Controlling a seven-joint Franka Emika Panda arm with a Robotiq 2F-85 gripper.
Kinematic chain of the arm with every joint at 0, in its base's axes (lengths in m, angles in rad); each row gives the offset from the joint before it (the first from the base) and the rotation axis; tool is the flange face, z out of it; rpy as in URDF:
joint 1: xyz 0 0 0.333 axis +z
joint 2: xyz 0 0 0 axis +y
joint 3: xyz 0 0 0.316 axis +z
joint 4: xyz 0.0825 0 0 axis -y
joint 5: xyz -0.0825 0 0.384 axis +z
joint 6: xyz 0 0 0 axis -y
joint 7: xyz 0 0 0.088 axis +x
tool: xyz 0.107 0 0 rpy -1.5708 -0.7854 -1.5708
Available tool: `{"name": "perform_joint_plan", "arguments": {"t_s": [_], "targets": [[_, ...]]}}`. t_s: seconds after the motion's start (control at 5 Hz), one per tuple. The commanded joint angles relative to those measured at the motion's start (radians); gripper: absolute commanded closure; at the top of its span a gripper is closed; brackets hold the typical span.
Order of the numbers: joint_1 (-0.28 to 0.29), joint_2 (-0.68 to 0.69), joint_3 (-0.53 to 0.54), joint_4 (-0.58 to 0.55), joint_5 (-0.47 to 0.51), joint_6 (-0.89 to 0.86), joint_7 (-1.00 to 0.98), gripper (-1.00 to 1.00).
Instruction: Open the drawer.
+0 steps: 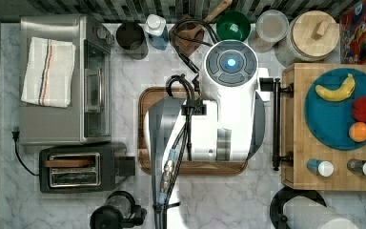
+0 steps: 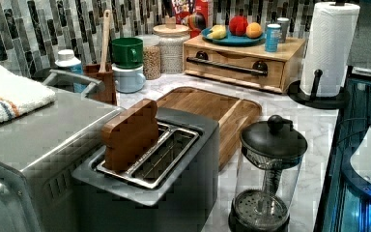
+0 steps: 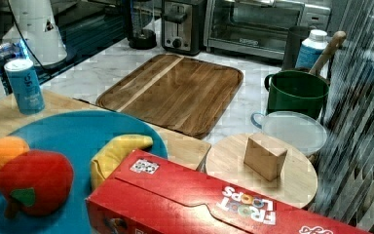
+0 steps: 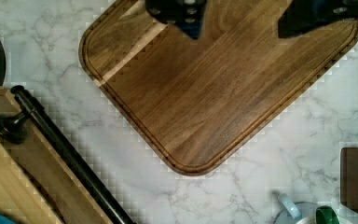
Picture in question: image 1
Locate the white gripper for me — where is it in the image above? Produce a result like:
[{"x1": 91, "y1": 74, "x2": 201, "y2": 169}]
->
[{"x1": 256, "y1": 68, "x2": 271, "y2": 102}]

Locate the black drawer handle bar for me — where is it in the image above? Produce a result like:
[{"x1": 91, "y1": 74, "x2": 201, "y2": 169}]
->
[{"x1": 272, "y1": 78, "x2": 294, "y2": 171}]

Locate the wooden drawer cabinet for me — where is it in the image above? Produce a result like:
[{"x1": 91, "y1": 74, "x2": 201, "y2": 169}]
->
[{"x1": 281, "y1": 63, "x2": 366, "y2": 191}]

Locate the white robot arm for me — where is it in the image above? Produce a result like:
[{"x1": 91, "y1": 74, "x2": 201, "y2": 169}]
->
[{"x1": 143, "y1": 40, "x2": 268, "y2": 229}]

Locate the clear lidded plastic container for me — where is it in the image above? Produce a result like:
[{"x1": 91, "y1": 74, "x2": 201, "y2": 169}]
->
[{"x1": 250, "y1": 10, "x2": 289, "y2": 52}]

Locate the green bowl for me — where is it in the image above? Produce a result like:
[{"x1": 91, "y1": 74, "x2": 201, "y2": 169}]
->
[{"x1": 216, "y1": 10, "x2": 251, "y2": 41}]

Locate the jar with wooden lid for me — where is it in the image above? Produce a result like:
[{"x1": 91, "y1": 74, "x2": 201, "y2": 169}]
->
[{"x1": 275, "y1": 10, "x2": 339, "y2": 67}]

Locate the teal round plate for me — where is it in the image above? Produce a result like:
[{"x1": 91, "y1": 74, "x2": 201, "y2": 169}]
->
[{"x1": 304, "y1": 68, "x2": 366, "y2": 151}]

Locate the yellow banana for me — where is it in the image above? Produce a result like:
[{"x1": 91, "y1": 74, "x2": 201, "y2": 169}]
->
[{"x1": 315, "y1": 73, "x2": 356, "y2": 102}]

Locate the blue shaker white cap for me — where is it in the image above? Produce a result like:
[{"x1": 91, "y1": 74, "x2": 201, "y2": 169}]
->
[{"x1": 307, "y1": 158, "x2": 335, "y2": 177}]

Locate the orange fruit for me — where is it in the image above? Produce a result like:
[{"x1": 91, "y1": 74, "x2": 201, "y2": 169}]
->
[{"x1": 349, "y1": 122, "x2": 366, "y2": 142}]

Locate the red cereal box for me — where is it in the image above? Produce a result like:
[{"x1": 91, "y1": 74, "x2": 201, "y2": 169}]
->
[{"x1": 340, "y1": 0, "x2": 366, "y2": 64}]

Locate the wooden cutting board tray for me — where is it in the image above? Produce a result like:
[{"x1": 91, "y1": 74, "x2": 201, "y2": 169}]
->
[{"x1": 137, "y1": 87, "x2": 248, "y2": 176}]

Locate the blue soap bottle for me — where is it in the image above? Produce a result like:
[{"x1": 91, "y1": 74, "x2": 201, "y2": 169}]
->
[{"x1": 144, "y1": 14, "x2": 169, "y2": 51}]

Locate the paper towel roll holder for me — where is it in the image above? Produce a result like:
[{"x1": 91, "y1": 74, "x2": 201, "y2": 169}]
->
[{"x1": 270, "y1": 187, "x2": 359, "y2": 229}]

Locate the clear shaker white cap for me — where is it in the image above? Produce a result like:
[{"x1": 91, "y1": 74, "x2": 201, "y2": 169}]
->
[{"x1": 347, "y1": 158, "x2": 366, "y2": 176}]

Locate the dark grey metal cup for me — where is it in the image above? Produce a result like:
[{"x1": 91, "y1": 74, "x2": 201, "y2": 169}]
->
[{"x1": 116, "y1": 22, "x2": 149, "y2": 60}]

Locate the black coffee grinder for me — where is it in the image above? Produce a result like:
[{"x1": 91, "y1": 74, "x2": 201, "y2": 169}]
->
[{"x1": 90, "y1": 191, "x2": 147, "y2": 229}]

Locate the silver toaster oven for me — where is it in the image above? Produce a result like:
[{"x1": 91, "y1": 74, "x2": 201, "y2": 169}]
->
[{"x1": 20, "y1": 14, "x2": 113, "y2": 145}]

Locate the black two-slot toaster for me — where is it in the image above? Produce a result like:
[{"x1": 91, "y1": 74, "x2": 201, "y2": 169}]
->
[{"x1": 39, "y1": 142, "x2": 135, "y2": 194}]

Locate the white striped dish towel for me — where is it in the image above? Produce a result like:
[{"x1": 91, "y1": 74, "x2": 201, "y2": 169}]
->
[{"x1": 21, "y1": 37, "x2": 76, "y2": 108}]

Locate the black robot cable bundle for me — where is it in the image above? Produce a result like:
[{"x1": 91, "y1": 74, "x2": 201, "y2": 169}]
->
[{"x1": 152, "y1": 19, "x2": 220, "y2": 229}]

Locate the black toaster power cord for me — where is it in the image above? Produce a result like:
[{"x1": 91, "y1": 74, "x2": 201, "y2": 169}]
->
[{"x1": 10, "y1": 126, "x2": 40, "y2": 177}]

